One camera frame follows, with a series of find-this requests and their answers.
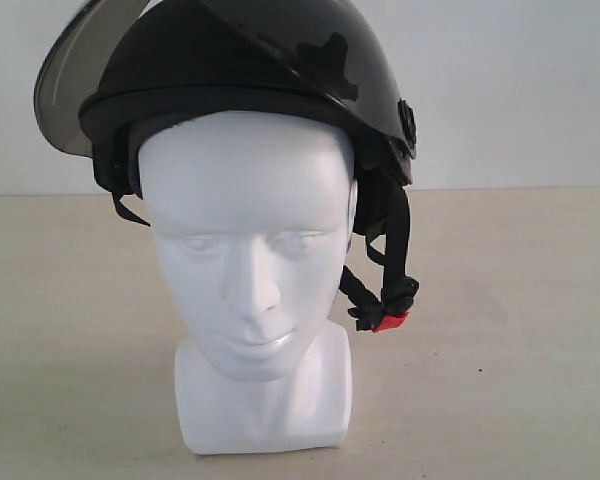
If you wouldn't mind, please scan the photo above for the white mannequin head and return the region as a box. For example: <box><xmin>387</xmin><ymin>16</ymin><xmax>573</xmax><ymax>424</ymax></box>
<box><xmin>136</xmin><ymin>111</ymin><xmax>358</xmax><ymax>455</ymax></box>

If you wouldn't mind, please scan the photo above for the black helmet with tinted visor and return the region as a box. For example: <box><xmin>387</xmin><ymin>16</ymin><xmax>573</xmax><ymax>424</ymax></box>
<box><xmin>33</xmin><ymin>1</ymin><xmax>419</xmax><ymax>332</ymax></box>

